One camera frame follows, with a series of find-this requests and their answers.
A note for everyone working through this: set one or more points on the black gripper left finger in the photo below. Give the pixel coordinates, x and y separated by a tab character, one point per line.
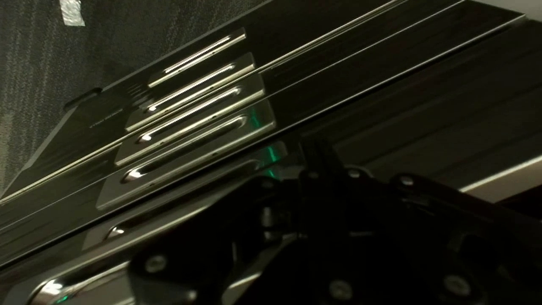
204	238

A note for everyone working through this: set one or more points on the white tape piece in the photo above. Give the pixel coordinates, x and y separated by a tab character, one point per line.
72	13

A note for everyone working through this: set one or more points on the grey tool cabinet wood top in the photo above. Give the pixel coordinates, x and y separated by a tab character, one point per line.
395	74

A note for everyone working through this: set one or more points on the grey metal cabinet drawer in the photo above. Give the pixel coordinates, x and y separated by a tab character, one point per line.
85	265

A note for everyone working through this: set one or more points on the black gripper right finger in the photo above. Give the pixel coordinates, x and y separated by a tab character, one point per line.
463	226

